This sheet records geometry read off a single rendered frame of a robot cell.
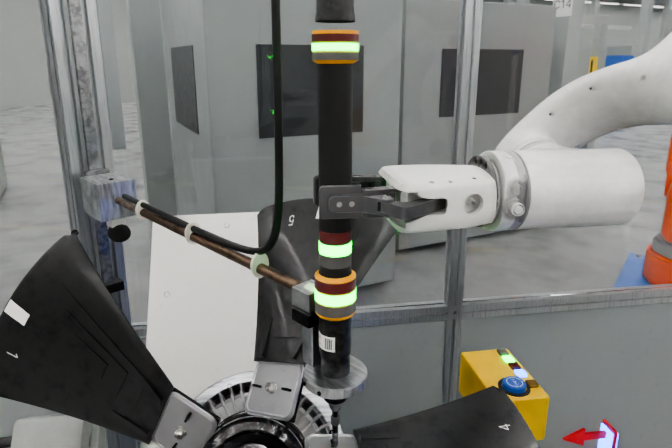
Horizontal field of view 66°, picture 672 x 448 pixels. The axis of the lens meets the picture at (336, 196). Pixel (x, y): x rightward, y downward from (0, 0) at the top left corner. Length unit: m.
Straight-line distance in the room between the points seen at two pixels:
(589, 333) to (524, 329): 0.20
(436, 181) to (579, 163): 0.16
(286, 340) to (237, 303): 0.26
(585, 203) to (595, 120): 0.13
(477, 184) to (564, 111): 0.19
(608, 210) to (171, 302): 0.67
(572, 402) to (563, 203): 1.27
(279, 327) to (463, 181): 0.31
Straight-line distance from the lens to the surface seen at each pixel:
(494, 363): 1.08
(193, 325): 0.91
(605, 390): 1.83
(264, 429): 0.60
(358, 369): 0.60
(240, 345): 0.90
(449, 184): 0.49
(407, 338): 1.45
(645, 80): 0.61
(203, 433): 0.66
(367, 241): 0.66
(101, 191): 1.01
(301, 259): 0.69
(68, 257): 0.68
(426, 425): 0.73
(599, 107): 0.65
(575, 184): 0.56
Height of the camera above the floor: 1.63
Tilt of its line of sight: 15 degrees down
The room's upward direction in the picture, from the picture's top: straight up
